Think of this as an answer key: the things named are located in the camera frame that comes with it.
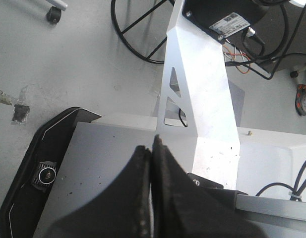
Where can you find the black motor with label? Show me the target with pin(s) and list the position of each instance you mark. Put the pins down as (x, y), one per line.
(221, 19)

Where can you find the grey orange sneaker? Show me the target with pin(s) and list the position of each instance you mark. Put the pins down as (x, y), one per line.
(300, 100)

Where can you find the white metal robot mount bracket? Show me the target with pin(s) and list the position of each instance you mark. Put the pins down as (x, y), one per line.
(196, 105)

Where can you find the white robot base platform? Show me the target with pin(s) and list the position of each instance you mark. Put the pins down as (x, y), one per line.
(99, 150)

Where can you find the grey tape patch on floor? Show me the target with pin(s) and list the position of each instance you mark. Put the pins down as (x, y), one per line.
(20, 113)

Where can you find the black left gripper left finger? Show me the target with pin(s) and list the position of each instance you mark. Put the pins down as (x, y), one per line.
(120, 211)

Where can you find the black mobile base bumper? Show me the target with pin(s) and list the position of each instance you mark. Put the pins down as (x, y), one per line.
(26, 198)

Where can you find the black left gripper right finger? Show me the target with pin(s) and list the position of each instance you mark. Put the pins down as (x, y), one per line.
(183, 210)

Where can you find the grey aluminium rail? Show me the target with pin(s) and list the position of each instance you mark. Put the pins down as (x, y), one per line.
(276, 217)

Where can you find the black caster wheel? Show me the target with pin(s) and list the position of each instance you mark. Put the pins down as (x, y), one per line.
(53, 16)

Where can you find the black wire stool frame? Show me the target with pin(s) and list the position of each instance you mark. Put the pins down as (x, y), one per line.
(141, 26)

